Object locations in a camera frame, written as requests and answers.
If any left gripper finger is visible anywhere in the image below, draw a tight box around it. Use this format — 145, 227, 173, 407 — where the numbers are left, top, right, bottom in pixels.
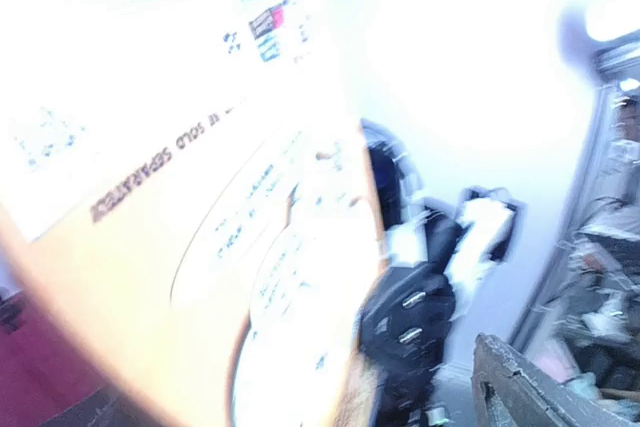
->
472, 333, 632, 427

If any orange comic book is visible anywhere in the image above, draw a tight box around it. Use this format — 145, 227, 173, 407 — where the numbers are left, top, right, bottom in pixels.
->
1, 0, 384, 426

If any red backpack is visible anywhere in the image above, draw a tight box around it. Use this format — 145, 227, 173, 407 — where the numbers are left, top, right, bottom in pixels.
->
1, 294, 117, 426

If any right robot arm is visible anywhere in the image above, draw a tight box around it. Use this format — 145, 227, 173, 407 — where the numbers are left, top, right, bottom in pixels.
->
358, 119, 524, 426

